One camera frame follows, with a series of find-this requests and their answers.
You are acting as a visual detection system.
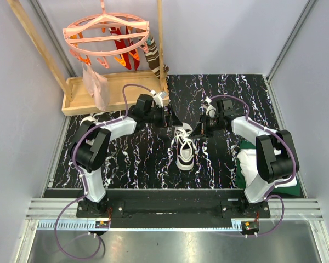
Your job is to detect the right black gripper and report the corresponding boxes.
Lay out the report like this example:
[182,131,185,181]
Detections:
[189,113,224,139]

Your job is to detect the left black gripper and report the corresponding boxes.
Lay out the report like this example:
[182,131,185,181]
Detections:
[144,104,183,128]

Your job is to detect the white shoelace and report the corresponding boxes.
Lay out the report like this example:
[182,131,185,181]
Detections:
[171,128,209,162]

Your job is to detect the white sneaker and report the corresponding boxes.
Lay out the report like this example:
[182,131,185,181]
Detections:
[80,116,98,129]
[173,122,196,170]

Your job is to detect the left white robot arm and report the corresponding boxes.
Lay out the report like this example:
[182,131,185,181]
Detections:
[70,94,182,217]

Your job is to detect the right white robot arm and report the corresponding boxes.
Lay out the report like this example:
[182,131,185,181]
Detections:
[189,95,299,217]

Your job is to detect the black marble mat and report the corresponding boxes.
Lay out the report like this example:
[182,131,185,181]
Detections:
[53,73,305,190]

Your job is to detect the wooden tray rack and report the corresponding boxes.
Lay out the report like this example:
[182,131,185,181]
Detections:
[8,1,168,116]

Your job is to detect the green folded cloth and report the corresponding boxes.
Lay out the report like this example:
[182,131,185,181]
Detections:
[235,141,300,196]

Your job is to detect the red sock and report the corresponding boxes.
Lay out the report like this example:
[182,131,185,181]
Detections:
[109,27,132,70]
[126,26,142,71]

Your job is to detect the brown striped sock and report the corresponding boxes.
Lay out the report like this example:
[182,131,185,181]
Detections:
[145,35,160,79]

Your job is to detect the translucent plastic bag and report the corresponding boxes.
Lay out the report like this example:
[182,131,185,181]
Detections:
[82,64,110,112]

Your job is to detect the pink round clip hanger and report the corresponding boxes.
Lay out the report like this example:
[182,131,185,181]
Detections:
[63,1,150,70]

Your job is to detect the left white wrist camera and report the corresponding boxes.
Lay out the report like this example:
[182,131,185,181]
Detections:
[150,90,167,108]

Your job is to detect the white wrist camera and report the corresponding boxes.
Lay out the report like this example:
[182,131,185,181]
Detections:
[150,90,167,108]
[202,97,216,118]

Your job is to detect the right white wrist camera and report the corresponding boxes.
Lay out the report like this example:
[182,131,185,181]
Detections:
[202,97,216,118]

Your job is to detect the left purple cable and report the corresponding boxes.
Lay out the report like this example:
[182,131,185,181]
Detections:
[54,84,156,260]

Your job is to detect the purple cable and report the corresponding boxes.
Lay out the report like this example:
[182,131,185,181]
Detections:
[54,84,156,260]
[205,95,297,238]

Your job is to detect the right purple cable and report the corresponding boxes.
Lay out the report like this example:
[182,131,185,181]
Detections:
[205,95,297,238]

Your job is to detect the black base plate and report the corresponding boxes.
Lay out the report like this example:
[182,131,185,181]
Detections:
[76,199,270,230]

